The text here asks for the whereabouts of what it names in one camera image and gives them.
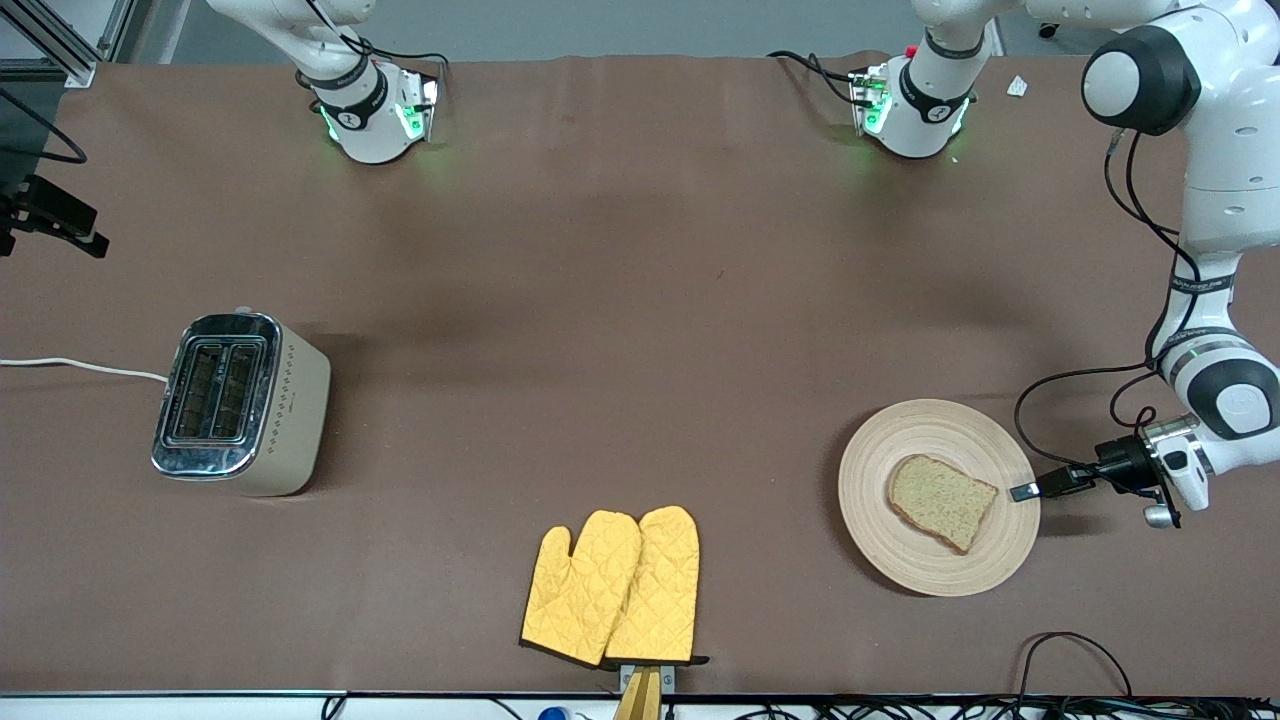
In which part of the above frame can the round wooden plate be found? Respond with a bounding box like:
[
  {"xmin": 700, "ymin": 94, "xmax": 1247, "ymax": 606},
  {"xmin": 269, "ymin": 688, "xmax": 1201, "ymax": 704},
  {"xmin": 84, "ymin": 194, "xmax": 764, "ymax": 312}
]
[{"xmin": 838, "ymin": 399, "xmax": 1042, "ymax": 598}]

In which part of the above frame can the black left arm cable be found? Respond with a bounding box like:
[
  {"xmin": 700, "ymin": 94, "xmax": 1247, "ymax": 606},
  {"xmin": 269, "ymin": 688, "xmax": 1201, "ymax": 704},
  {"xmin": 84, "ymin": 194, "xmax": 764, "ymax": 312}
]
[{"xmin": 1013, "ymin": 128, "xmax": 1203, "ymax": 483}]

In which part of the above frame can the black base power cable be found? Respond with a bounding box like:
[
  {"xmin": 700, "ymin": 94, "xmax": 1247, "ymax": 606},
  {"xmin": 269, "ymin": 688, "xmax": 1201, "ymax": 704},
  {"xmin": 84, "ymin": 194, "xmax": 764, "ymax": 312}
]
[
  {"xmin": 305, "ymin": 0, "xmax": 451, "ymax": 73},
  {"xmin": 767, "ymin": 49, "xmax": 863, "ymax": 107}
]

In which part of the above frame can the yellow quilted oven mitt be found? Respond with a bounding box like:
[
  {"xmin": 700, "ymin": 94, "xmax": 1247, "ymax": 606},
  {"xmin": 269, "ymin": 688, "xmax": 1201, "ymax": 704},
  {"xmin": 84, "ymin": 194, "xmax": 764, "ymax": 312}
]
[
  {"xmin": 603, "ymin": 505, "xmax": 711, "ymax": 667},
  {"xmin": 520, "ymin": 511, "xmax": 643, "ymax": 669}
]

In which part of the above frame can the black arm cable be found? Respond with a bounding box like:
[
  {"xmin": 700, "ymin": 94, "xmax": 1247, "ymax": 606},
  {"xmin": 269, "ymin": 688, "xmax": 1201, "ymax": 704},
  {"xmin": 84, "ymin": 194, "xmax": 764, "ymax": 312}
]
[
  {"xmin": 1013, "ymin": 128, "xmax": 1203, "ymax": 483},
  {"xmin": 0, "ymin": 88, "xmax": 87, "ymax": 167}
]

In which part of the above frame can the brown table cover mat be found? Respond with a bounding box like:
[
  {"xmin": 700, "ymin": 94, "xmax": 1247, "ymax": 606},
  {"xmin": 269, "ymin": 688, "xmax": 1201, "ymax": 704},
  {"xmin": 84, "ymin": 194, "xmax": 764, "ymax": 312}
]
[{"xmin": 0, "ymin": 52, "xmax": 1280, "ymax": 697}]

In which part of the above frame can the black looped cable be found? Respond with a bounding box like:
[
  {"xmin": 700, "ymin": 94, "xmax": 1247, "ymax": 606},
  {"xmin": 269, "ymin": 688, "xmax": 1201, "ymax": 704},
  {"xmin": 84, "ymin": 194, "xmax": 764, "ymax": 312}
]
[{"xmin": 1015, "ymin": 631, "xmax": 1136, "ymax": 701}]

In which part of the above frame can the aluminium frame profile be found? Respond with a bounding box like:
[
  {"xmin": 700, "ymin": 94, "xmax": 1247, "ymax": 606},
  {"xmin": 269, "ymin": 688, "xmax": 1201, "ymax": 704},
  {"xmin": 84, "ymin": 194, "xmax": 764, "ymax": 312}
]
[{"xmin": 0, "ymin": 0, "xmax": 141, "ymax": 89}]

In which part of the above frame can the brown bread slice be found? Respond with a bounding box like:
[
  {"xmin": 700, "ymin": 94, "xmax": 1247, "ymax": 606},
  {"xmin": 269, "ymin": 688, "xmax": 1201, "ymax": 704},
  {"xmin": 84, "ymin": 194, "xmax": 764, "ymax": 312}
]
[{"xmin": 887, "ymin": 454, "xmax": 999, "ymax": 555}]

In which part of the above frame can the white toaster power cord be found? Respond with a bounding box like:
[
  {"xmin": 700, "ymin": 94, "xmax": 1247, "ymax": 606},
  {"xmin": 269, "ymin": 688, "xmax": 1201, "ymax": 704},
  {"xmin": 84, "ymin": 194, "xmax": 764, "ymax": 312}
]
[{"xmin": 0, "ymin": 357, "xmax": 169, "ymax": 385}]

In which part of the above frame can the beige chrome two-slot toaster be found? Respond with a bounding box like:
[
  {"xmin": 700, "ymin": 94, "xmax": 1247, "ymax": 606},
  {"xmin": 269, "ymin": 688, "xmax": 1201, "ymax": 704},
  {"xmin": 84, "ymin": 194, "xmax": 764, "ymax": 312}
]
[{"xmin": 150, "ymin": 307, "xmax": 332, "ymax": 498}]

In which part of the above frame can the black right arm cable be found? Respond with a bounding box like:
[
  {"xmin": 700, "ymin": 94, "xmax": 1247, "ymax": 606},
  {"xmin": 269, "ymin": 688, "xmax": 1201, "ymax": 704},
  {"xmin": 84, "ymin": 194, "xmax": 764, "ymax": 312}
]
[{"xmin": 0, "ymin": 88, "xmax": 87, "ymax": 167}]

